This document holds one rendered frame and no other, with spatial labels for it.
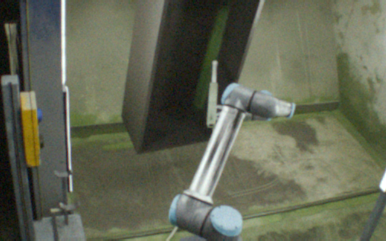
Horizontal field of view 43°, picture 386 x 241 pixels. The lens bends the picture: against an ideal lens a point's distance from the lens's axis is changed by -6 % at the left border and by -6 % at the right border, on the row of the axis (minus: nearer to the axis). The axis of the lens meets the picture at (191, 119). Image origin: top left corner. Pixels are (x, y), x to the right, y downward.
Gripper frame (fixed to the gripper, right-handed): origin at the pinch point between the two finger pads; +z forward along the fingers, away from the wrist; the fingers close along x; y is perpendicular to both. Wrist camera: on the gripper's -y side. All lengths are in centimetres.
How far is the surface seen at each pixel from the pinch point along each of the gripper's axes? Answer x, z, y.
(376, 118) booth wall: 67, -139, 110
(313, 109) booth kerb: 96, -89, 140
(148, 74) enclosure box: 2.0, 33.8, -33.4
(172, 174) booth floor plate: -2, 32, 83
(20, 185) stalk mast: -95, 67, -90
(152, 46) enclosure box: 7, 30, -51
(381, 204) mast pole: -45, -110, 37
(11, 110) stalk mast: -80, 63, -121
